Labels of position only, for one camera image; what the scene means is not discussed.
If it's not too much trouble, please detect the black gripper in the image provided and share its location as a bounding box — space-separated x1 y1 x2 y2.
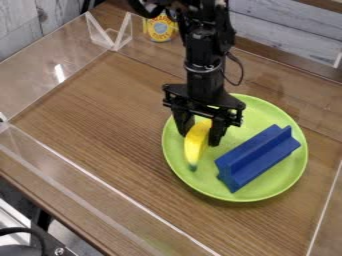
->
163 69 245 147

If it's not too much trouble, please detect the yellow toy banana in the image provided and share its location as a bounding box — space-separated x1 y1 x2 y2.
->
184 119 211 171

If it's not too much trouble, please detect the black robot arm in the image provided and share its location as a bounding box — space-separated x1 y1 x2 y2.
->
127 0 245 146

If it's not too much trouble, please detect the green round plate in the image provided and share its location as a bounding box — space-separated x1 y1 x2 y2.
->
161 94 308 202

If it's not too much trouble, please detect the blue T-shaped block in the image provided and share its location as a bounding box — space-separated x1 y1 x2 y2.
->
215 125 300 193

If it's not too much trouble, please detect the yellow labelled tin can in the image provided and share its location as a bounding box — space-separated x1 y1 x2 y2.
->
143 12 177 43

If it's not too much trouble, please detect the black cable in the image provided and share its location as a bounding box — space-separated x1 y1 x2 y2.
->
220 51 245 87

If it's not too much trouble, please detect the clear acrylic tray wall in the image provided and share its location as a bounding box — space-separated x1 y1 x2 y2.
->
0 18 342 256

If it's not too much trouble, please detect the black metal table bracket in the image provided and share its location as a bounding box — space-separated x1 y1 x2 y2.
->
32 208 77 256

